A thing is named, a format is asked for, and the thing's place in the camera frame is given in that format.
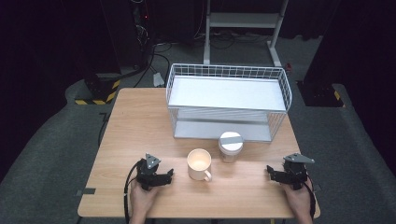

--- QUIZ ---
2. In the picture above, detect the thin black floor cable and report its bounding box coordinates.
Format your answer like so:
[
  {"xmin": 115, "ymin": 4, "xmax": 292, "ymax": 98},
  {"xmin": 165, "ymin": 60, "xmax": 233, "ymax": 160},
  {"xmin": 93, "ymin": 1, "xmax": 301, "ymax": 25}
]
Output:
[{"xmin": 97, "ymin": 111, "xmax": 110, "ymax": 147}]

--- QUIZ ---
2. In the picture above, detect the grey tape strip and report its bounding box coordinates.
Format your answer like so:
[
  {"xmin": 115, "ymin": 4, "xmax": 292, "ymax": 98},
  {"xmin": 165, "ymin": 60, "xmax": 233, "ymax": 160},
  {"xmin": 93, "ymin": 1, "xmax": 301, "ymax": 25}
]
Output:
[{"xmin": 75, "ymin": 187, "xmax": 97, "ymax": 197}]

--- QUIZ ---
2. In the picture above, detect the cream mug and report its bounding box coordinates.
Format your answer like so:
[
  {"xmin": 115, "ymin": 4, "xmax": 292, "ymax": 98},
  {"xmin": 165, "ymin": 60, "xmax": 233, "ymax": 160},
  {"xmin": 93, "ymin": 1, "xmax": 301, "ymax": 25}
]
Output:
[{"xmin": 186, "ymin": 147, "xmax": 214, "ymax": 183}]

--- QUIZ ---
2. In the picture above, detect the left hand-held gripper black cable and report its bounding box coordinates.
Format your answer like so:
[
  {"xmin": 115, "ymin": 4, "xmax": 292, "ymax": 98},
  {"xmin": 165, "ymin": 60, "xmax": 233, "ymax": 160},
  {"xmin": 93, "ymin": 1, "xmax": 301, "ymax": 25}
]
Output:
[{"xmin": 122, "ymin": 161, "xmax": 142, "ymax": 224}]

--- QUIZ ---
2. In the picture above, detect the white power adapter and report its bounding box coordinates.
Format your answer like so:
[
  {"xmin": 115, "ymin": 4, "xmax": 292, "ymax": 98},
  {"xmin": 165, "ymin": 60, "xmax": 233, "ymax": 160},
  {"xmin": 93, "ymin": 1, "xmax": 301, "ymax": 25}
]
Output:
[{"xmin": 152, "ymin": 72, "xmax": 166, "ymax": 89}]

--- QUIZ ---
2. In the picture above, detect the person's right hand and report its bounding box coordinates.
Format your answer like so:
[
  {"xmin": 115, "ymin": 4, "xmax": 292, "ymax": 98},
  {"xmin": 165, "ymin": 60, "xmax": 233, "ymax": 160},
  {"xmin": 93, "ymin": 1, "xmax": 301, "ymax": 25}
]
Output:
[{"xmin": 280, "ymin": 180, "xmax": 313, "ymax": 217}]

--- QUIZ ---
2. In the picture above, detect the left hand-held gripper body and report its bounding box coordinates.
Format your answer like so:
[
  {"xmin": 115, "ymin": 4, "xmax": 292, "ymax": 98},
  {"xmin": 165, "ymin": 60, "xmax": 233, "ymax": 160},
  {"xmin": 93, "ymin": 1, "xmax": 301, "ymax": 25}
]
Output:
[{"xmin": 134, "ymin": 152, "xmax": 172, "ymax": 191}]

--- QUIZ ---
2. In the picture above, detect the hand-held gripper black cable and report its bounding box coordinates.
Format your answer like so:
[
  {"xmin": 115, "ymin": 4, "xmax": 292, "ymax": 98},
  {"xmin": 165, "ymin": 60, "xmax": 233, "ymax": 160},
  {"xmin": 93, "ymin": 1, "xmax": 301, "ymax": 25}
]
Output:
[
  {"xmin": 122, "ymin": 161, "xmax": 142, "ymax": 224},
  {"xmin": 304, "ymin": 175, "xmax": 318, "ymax": 220}
]

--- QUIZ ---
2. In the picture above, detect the black stand with striped base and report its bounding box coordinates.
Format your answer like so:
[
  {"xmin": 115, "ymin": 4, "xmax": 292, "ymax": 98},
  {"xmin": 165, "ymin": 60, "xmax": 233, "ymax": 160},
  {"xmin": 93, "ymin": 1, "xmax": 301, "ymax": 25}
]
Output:
[
  {"xmin": 296, "ymin": 0, "xmax": 347, "ymax": 108},
  {"xmin": 74, "ymin": 0, "xmax": 123, "ymax": 106}
]

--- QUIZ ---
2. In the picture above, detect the white wire rack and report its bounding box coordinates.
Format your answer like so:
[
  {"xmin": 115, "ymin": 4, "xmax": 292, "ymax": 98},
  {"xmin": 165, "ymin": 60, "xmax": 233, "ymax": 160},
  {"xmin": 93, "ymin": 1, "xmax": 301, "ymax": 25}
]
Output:
[{"xmin": 164, "ymin": 63, "xmax": 293, "ymax": 144}]

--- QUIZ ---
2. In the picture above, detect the right hand-held gripper black cable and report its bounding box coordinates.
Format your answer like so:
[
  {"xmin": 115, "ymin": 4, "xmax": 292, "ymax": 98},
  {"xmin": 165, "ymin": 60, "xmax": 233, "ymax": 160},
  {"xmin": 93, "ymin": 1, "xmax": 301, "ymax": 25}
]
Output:
[{"xmin": 304, "ymin": 175, "xmax": 318, "ymax": 220}]

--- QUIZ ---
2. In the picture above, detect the clear jar with white lid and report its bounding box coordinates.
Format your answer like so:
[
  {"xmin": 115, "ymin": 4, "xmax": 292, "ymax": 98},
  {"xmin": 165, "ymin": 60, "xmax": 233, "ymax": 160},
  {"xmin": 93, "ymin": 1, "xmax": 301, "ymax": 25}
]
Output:
[{"xmin": 218, "ymin": 131, "xmax": 245, "ymax": 164}]

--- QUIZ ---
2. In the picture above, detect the black equipment tower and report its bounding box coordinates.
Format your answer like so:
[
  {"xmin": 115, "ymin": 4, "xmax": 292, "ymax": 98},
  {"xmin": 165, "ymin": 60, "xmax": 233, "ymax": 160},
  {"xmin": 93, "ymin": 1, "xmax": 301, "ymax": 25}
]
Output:
[{"xmin": 128, "ymin": 0, "xmax": 157, "ymax": 71}]

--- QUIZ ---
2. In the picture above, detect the white metal stand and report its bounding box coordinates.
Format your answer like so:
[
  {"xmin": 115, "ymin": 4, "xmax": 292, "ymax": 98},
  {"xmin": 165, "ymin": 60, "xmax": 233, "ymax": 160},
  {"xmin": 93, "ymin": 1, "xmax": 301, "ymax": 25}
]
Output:
[{"xmin": 202, "ymin": 0, "xmax": 290, "ymax": 68}]

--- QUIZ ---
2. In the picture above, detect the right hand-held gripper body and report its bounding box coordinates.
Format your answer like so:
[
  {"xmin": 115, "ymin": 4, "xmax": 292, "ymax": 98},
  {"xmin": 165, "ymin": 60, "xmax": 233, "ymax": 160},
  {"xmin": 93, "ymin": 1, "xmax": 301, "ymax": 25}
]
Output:
[{"xmin": 280, "ymin": 152, "xmax": 316, "ymax": 191}]

